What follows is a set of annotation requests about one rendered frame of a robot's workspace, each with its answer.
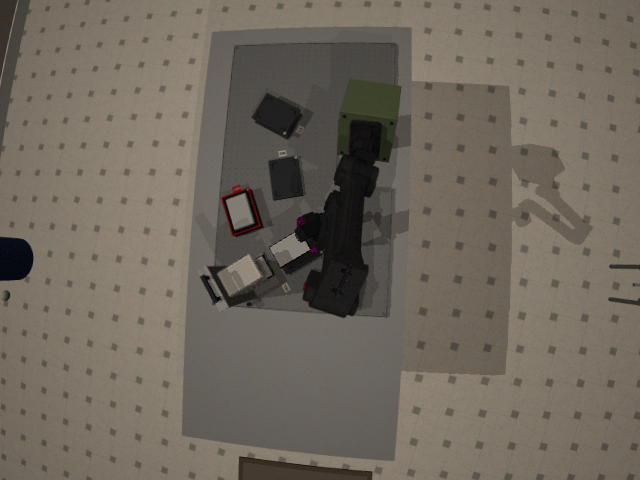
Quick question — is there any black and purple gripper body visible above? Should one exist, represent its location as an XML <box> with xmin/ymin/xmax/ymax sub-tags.
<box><xmin>302</xmin><ymin>212</ymin><xmax>325</xmax><ymax>252</ymax></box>

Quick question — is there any grey shelf rack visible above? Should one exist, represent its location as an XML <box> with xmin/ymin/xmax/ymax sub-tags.
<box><xmin>207</xmin><ymin>252</ymin><xmax>280</xmax><ymax>307</ymax></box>

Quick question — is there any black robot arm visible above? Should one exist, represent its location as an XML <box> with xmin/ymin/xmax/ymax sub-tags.
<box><xmin>294</xmin><ymin>120</ymin><xmax>382</xmax><ymax>318</ymax></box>

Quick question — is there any white well plate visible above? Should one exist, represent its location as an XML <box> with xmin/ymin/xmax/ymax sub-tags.
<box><xmin>226</xmin><ymin>193</ymin><xmax>255</xmax><ymax>230</ymax></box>

